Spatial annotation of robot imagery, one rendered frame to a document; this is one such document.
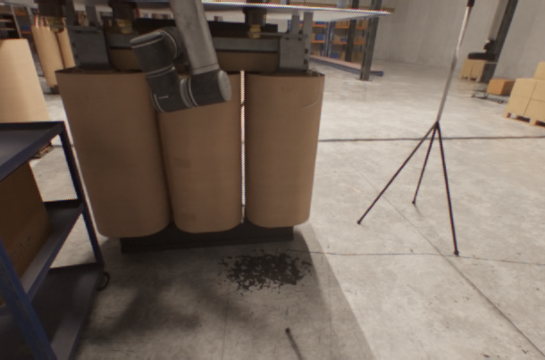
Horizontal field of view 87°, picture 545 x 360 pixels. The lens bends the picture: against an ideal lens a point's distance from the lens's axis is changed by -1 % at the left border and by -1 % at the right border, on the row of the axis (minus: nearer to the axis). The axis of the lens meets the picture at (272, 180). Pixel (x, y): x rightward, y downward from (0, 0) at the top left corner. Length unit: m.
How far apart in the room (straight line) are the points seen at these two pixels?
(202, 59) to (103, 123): 0.69
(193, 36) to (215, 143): 0.62
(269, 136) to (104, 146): 0.80
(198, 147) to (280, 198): 0.54
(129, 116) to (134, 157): 0.21
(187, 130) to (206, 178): 0.27
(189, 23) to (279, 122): 0.68
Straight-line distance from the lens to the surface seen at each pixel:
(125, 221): 1.79
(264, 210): 1.73
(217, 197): 1.65
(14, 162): 1.14
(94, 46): 1.56
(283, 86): 1.48
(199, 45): 1.06
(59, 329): 1.61
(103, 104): 1.56
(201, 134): 1.50
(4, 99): 3.71
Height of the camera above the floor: 1.25
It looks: 26 degrees down
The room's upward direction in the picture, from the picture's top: 2 degrees clockwise
